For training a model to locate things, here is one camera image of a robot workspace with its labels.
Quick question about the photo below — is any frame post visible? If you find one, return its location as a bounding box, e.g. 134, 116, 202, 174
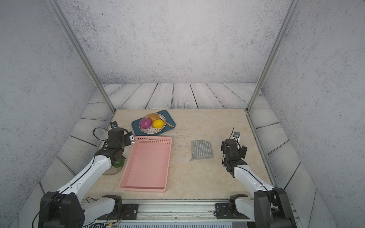
48, 0, 116, 114
246, 0, 300, 113

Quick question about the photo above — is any teal rectangular tray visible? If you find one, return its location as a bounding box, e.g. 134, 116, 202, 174
132, 110, 176, 136

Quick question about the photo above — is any grey striped dishcloth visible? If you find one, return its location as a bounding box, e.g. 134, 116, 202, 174
190, 140, 213, 161

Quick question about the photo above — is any brown toy fruit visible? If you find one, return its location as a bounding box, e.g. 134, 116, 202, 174
147, 113, 160, 122

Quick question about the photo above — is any pink plastic basket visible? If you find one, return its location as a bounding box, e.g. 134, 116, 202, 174
119, 136, 173, 192

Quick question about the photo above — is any clear glass plate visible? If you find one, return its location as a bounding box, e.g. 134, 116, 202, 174
103, 164, 124, 176

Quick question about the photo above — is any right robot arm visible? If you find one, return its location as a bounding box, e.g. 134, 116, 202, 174
214, 139, 297, 228

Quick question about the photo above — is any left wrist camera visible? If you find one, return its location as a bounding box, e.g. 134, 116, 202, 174
128, 131, 135, 144

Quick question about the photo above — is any green toy fruit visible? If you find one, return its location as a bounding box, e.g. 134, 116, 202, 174
113, 158, 125, 168

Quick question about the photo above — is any left frame post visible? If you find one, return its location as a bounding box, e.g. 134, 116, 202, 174
48, 0, 116, 114

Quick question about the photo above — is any purple toy fruit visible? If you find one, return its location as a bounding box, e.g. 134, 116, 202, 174
139, 117, 153, 129

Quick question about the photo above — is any right frame post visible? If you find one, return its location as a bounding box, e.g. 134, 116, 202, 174
246, 0, 300, 113

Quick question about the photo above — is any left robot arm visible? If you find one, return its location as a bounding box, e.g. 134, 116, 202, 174
35, 127, 135, 228

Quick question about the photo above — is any patterned ceramic plate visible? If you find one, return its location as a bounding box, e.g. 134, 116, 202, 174
138, 113, 166, 135

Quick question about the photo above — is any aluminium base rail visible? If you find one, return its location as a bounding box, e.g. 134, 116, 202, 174
51, 199, 303, 228

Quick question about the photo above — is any yellow toy lemon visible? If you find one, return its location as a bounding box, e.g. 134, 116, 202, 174
152, 119, 165, 129

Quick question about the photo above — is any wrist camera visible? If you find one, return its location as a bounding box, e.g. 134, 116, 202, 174
233, 131, 240, 143
128, 131, 135, 144

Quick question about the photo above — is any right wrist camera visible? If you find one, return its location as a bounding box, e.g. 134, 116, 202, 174
233, 131, 240, 143

